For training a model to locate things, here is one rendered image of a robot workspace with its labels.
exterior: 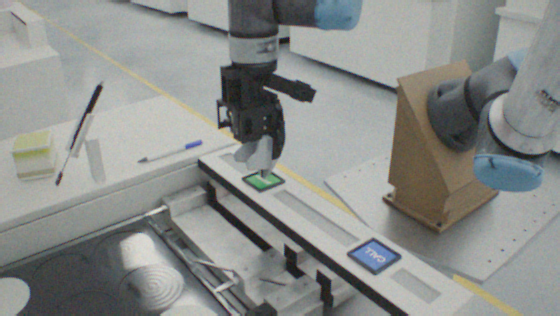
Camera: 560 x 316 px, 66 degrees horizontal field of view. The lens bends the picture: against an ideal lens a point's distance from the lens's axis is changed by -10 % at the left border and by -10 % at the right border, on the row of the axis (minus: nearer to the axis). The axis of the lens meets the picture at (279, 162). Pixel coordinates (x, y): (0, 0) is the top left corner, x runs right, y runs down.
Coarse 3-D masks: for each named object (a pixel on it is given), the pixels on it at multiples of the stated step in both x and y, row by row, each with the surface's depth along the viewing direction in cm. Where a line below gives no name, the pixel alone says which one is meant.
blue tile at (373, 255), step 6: (366, 246) 66; (372, 246) 66; (378, 246) 66; (354, 252) 65; (360, 252) 65; (366, 252) 65; (372, 252) 65; (378, 252) 65; (384, 252) 65; (390, 252) 65; (360, 258) 64; (366, 258) 64; (372, 258) 64; (378, 258) 64; (384, 258) 64; (390, 258) 64; (372, 264) 63; (378, 264) 63
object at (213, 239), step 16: (208, 208) 89; (176, 224) 85; (192, 224) 85; (208, 224) 85; (224, 224) 85; (192, 240) 81; (208, 240) 81; (224, 240) 81; (240, 240) 81; (208, 256) 77; (224, 256) 77; (240, 256) 77; (224, 272) 74; (256, 288) 71; (272, 288) 71; (256, 304) 68; (320, 304) 68
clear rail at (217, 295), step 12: (144, 216) 83; (156, 228) 80; (168, 240) 77; (180, 252) 74; (192, 264) 72; (204, 276) 70; (216, 288) 68; (216, 300) 66; (228, 300) 65; (228, 312) 64
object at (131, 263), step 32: (128, 224) 81; (64, 256) 73; (96, 256) 73; (128, 256) 74; (160, 256) 74; (32, 288) 66; (64, 288) 67; (96, 288) 67; (128, 288) 67; (160, 288) 68; (192, 288) 68
